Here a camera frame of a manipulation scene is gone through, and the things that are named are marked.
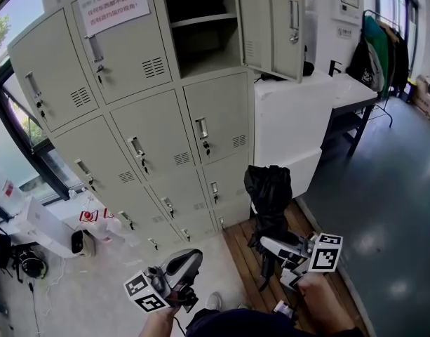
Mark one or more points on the person's white shoe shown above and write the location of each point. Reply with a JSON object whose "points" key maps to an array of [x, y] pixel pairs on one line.
{"points": [[214, 301]]}

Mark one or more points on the black metal stand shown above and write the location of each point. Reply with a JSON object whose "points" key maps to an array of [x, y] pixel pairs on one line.
{"points": [[334, 68]]}

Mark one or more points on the dark hanging coat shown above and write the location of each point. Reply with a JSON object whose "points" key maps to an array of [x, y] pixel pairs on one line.
{"points": [[400, 58]]}

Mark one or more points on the person's left forearm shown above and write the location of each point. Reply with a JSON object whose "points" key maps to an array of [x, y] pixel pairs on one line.
{"points": [[160, 323]]}

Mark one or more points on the clear plastic bag red label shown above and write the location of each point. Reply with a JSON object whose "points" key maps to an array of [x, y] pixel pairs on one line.
{"points": [[6, 193]]}

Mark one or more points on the black tote bag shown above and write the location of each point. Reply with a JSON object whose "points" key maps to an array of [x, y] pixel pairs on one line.
{"points": [[363, 65]]}

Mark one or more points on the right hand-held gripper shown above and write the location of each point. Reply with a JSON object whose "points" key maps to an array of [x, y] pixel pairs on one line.
{"points": [[325, 255]]}

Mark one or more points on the brown cardboard boxes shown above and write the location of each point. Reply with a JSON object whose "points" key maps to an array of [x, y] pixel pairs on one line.
{"points": [[426, 95]]}

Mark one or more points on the black umbrella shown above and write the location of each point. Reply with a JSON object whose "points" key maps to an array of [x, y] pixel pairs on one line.
{"points": [[269, 195]]}

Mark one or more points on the green jacket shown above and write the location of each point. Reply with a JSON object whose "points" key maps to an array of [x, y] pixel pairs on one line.
{"points": [[376, 44]]}

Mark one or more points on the black object on cabinet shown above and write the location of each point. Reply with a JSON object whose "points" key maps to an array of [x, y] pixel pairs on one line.
{"points": [[307, 68]]}

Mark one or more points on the clear bottles with red labels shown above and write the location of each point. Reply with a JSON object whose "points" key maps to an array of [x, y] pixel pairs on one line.
{"points": [[102, 225]]}

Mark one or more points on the person's right forearm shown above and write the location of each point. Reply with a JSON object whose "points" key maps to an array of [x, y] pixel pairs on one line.
{"points": [[321, 300]]}

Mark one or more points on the white table with black legs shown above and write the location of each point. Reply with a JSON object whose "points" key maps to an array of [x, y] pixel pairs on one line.
{"points": [[351, 91]]}

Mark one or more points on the white cardboard box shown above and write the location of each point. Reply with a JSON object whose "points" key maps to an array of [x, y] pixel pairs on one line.
{"points": [[42, 225]]}

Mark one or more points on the black clothes rack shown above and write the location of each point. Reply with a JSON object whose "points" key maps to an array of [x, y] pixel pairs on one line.
{"points": [[389, 111]]}

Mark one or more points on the black helmet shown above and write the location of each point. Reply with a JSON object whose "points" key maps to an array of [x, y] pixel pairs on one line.
{"points": [[34, 267]]}

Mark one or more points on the grey metal locker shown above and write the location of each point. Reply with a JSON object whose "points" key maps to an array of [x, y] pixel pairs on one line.
{"points": [[137, 125]]}

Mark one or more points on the person's dark clothing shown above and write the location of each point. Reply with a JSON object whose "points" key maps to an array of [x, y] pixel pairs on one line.
{"points": [[242, 325]]}

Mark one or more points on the wooden slat platform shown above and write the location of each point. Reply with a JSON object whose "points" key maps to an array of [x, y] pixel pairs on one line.
{"points": [[251, 258]]}

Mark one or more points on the white and black device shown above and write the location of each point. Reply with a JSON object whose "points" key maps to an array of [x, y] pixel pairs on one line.
{"points": [[82, 243]]}

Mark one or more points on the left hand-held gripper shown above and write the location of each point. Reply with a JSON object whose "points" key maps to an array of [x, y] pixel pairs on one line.
{"points": [[179, 263]]}

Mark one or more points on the white paper notice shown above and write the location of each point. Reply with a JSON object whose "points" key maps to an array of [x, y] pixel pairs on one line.
{"points": [[113, 4]]}

